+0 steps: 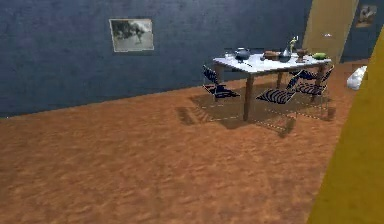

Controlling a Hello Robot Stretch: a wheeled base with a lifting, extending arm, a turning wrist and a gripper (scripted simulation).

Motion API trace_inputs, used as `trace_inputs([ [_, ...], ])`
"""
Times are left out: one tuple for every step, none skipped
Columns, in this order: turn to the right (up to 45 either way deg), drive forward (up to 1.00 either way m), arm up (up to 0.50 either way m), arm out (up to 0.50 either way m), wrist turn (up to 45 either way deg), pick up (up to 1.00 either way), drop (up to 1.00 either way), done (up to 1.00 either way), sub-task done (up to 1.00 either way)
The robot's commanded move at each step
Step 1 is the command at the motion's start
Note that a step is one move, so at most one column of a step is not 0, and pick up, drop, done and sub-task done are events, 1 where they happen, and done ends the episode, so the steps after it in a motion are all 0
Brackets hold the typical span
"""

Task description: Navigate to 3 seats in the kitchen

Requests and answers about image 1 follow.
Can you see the clear glass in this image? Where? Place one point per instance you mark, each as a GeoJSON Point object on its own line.
{"type": "Point", "coordinates": [228, 54]}

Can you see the black knife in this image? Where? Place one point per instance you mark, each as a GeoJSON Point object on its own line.
{"type": "Point", "coordinates": [246, 62]}

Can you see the dark blue kettle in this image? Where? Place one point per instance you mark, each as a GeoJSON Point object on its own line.
{"type": "Point", "coordinates": [242, 54]}

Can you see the white top wooden leg table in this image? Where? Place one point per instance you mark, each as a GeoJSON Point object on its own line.
{"type": "Point", "coordinates": [263, 65]}

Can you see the brown bread loaf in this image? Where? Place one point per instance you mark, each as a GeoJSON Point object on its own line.
{"type": "Point", "coordinates": [272, 55]}

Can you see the dark grey vase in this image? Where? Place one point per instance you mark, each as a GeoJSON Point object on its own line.
{"type": "Point", "coordinates": [285, 56]}

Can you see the pale green statuette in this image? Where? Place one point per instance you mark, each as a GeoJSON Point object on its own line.
{"type": "Point", "coordinates": [293, 44]}

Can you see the brown cup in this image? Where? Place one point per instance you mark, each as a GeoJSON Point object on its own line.
{"type": "Point", "coordinates": [301, 54]}

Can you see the green round vegetable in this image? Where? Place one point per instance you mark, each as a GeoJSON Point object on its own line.
{"type": "Point", "coordinates": [319, 56]}

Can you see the tan room door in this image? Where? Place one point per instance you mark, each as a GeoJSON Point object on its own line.
{"type": "Point", "coordinates": [326, 20]}

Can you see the yellow cupboard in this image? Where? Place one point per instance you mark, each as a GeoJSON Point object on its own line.
{"type": "Point", "coordinates": [355, 146]}

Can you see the white garbage bag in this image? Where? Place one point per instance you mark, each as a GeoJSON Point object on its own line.
{"type": "Point", "coordinates": [356, 77]}

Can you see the grey framed wall picture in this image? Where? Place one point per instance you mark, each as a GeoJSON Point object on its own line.
{"type": "Point", "coordinates": [131, 35]}

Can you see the brown framed wall picture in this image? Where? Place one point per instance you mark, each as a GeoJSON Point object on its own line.
{"type": "Point", "coordinates": [366, 15]}

